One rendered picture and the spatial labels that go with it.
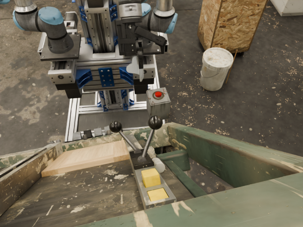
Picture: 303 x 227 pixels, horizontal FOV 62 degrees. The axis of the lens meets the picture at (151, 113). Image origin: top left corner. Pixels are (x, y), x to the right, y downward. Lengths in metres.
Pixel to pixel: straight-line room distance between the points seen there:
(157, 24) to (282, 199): 1.31
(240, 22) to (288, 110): 1.03
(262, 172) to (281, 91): 2.55
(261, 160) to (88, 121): 1.90
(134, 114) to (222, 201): 2.07
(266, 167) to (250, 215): 0.32
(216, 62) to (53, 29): 1.59
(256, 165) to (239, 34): 2.54
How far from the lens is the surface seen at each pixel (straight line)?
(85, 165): 0.96
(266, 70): 3.25
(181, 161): 1.06
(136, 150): 0.77
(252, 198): 0.25
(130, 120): 2.25
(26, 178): 0.87
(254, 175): 0.59
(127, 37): 0.89
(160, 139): 1.37
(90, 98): 2.47
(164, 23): 1.47
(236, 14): 2.85
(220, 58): 2.66
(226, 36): 2.97
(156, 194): 0.45
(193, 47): 3.30
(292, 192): 0.26
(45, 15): 1.57
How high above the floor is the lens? 2.05
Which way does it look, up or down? 53 degrees down
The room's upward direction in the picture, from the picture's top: straight up
